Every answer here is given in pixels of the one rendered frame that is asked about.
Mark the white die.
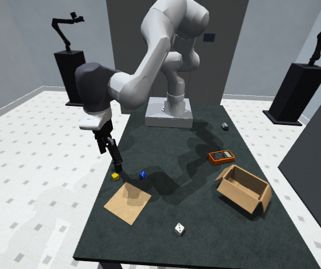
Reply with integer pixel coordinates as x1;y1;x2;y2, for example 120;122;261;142
175;223;184;236

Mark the blue die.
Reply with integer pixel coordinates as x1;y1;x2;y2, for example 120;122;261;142
140;171;146;180

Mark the orange rectangular block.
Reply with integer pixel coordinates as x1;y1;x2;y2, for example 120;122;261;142
208;150;235;165

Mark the tan square mat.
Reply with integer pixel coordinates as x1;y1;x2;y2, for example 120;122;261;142
104;182;151;226

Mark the yellow die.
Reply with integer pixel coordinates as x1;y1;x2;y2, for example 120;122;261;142
112;173;119;181

